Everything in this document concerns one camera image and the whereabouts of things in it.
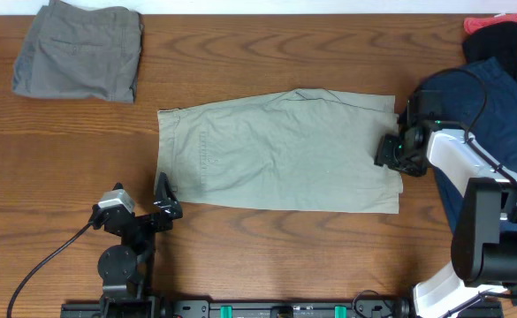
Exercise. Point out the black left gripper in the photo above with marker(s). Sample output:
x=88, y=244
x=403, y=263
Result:
x=163, y=223

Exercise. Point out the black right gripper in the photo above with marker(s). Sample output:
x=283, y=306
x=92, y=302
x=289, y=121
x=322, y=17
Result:
x=385, y=155

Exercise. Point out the beige khaki shorts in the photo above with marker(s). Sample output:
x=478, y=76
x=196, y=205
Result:
x=305, y=149

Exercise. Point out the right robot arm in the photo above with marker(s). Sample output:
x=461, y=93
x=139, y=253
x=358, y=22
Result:
x=483, y=261

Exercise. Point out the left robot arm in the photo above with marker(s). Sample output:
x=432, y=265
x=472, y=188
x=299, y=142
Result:
x=126, y=268

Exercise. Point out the navy blue shorts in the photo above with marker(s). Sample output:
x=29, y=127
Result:
x=480, y=95

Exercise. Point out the black garment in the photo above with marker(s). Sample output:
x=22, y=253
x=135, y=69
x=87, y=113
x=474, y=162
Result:
x=499, y=41

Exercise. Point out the folded grey shorts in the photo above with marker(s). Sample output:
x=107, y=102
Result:
x=72, y=53

